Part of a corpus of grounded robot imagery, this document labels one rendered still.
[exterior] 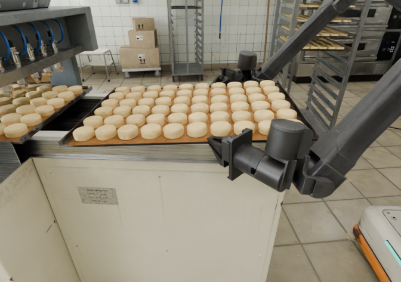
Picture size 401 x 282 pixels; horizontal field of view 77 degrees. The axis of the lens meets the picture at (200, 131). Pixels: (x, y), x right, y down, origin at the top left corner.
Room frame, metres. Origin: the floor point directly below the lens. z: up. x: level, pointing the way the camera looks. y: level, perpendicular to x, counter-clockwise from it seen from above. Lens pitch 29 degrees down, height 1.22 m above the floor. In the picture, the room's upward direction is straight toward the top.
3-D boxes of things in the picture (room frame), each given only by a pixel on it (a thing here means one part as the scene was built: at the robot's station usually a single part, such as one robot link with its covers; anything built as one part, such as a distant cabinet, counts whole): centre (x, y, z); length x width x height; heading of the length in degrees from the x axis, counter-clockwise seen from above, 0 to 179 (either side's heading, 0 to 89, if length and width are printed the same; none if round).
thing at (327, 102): (2.14, -1.08, 0.42); 0.64 x 0.03 x 0.03; 176
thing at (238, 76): (0.95, -0.12, 0.93); 0.07 x 0.07 x 0.10; 42
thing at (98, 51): (4.07, 1.65, 0.23); 0.45 x 0.45 x 0.46; 87
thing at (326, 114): (2.14, -1.08, 0.33); 0.64 x 0.03 x 0.03; 176
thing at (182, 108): (0.66, 0.06, 0.93); 0.05 x 0.05 x 0.02
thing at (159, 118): (0.60, 0.12, 0.93); 0.05 x 0.05 x 0.02
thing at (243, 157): (0.42, -0.10, 0.93); 0.07 x 0.07 x 0.10; 42
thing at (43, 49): (0.82, 0.48, 1.07); 0.06 x 0.03 x 0.18; 87
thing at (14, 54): (0.69, 0.49, 1.07); 0.06 x 0.03 x 0.18; 87
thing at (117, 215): (0.70, 0.11, 0.45); 0.70 x 0.34 x 0.90; 87
